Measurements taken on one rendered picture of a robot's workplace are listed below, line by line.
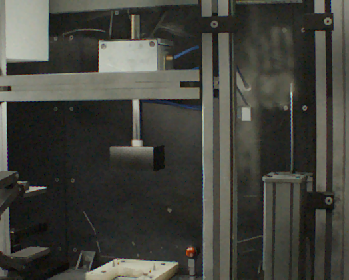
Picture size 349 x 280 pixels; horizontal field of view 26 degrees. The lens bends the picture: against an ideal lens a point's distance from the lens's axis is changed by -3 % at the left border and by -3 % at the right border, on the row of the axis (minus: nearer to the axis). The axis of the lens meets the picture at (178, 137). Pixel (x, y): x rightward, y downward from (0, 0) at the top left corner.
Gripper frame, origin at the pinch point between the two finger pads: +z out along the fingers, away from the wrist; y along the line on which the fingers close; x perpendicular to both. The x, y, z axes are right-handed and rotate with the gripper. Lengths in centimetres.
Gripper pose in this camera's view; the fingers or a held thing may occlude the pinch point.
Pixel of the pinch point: (30, 222)
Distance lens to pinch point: 109.0
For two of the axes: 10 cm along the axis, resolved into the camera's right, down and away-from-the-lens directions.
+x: -9.5, -0.1, 3.0
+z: 3.0, -0.5, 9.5
